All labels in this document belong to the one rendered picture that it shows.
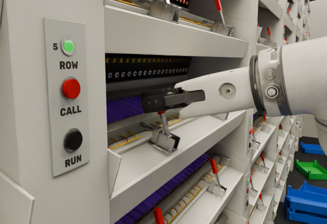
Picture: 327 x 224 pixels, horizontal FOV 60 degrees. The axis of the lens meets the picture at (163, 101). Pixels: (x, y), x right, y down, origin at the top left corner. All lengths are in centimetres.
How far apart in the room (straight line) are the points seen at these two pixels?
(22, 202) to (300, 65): 28
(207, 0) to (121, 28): 60
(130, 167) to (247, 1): 61
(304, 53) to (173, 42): 17
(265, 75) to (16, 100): 25
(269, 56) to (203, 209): 42
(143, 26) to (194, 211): 44
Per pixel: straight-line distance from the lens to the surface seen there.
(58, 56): 24
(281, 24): 154
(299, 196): 240
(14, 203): 24
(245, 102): 34
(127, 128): 43
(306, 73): 33
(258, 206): 151
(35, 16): 23
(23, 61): 22
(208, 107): 35
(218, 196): 73
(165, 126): 43
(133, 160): 38
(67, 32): 24
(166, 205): 60
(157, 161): 40
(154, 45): 37
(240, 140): 87
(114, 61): 54
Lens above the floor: 107
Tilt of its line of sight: 8 degrees down
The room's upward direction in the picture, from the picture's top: straight up
